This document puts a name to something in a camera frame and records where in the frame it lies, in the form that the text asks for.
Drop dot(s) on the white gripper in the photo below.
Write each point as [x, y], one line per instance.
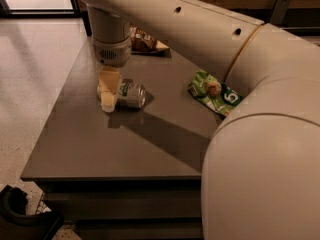
[112, 53]

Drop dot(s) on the silver 7up soda can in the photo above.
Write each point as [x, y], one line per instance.
[130, 94]

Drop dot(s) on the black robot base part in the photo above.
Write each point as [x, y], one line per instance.
[15, 224]

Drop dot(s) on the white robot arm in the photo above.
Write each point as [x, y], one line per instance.
[261, 171]

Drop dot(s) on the brown yellow chip bag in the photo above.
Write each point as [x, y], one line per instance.
[142, 42]

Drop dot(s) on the green snack bag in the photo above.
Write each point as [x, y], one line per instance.
[215, 95]

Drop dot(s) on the grey table drawer front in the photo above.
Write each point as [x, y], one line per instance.
[113, 205]

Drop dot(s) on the right metal wall bracket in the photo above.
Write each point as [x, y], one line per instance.
[279, 11]

